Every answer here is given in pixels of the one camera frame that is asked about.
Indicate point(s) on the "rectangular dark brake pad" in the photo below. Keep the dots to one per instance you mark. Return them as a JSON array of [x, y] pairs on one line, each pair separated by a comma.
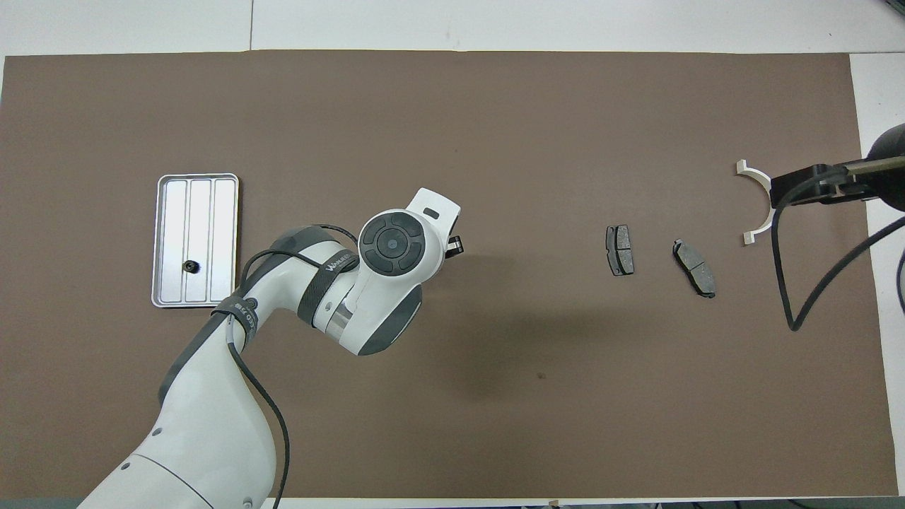
[[620, 249]]

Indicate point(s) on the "brown table mat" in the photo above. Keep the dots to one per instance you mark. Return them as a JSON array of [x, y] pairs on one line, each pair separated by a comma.
[[565, 396]]

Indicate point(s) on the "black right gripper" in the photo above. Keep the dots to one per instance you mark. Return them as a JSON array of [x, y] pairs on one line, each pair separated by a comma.
[[859, 189]]

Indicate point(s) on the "small black bearing gear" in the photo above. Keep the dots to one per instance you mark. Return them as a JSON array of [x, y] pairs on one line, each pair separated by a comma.
[[191, 266]]

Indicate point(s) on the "silver metal tray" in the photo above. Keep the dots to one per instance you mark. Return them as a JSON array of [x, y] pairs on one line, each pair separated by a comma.
[[177, 226]]

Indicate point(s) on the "white semicircular bracket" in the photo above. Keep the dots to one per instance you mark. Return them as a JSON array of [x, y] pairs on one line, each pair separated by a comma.
[[747, 238]]

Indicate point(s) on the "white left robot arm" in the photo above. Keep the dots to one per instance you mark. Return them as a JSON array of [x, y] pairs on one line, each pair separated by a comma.
[[212, 424]]

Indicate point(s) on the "elongated dark brake pad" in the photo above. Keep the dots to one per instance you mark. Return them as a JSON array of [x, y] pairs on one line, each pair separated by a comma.
[[694, 267]]

